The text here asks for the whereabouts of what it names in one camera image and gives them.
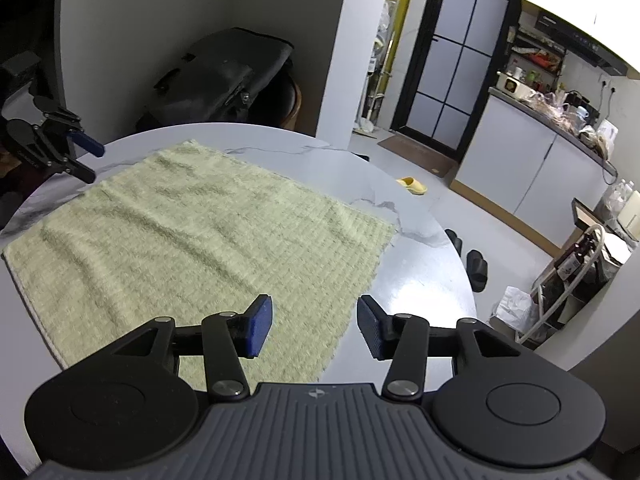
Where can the black slipper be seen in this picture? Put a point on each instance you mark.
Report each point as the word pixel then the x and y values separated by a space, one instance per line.
pixel 454 240
pixel 477 270

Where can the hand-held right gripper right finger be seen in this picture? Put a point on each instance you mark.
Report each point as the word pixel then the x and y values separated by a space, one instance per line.
pixel 372 327

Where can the white kitchen cabinet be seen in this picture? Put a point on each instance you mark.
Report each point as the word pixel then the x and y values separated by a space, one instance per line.
pixel 505 160

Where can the yellow slipper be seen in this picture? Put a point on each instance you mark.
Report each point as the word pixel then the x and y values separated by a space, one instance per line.
pixel 412 185

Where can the white plastic bag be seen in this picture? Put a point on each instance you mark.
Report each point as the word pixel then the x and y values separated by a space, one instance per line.
pixel 517 307

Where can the black range hood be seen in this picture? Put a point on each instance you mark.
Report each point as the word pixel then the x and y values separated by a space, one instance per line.
pixel 570 35

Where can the black spice rack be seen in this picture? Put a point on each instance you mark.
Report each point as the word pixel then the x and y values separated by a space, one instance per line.
pixel 540 57

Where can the clear plastic food bag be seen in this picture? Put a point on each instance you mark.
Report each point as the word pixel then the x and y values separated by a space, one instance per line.
pixel 550 107

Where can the dark glass bottle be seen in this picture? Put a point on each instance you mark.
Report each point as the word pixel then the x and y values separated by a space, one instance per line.
pixel 569 262

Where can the white kettle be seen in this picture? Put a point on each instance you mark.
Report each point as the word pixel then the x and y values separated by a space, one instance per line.
pixel 608 131

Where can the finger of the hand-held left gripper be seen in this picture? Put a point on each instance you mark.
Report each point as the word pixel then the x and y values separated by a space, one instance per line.
pixel 92 146
pixel 80 170

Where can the white metal trolley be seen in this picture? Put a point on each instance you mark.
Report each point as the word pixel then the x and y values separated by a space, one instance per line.
pixel 565 295

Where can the pale green towel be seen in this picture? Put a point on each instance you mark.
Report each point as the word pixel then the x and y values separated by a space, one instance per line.
pixel 200 220

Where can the yellow pipe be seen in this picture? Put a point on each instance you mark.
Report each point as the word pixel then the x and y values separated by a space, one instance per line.
pixel 400 20

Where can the dark round stool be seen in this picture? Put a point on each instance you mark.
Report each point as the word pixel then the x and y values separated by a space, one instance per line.
pixel 295 105

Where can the clear plastic bottle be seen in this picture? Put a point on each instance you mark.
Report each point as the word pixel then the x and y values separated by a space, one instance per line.
pixel 617 197

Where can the white electric cooking pot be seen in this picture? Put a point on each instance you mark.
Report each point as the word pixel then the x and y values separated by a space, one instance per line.
pixel 512 85

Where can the cream countertop appliance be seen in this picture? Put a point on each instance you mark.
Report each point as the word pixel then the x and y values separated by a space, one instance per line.
pixel 631 217

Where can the black backpack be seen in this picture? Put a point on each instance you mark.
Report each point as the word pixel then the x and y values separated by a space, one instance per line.
pixel 215 75

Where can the brown doormat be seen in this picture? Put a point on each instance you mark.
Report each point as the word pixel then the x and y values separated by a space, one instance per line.
pixel 415 152

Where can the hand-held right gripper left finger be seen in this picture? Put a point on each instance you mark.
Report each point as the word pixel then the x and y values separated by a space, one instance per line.
pixel 257 327

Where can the black-framed glass door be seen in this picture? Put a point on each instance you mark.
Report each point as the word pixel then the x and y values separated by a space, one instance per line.
pixel 450 10

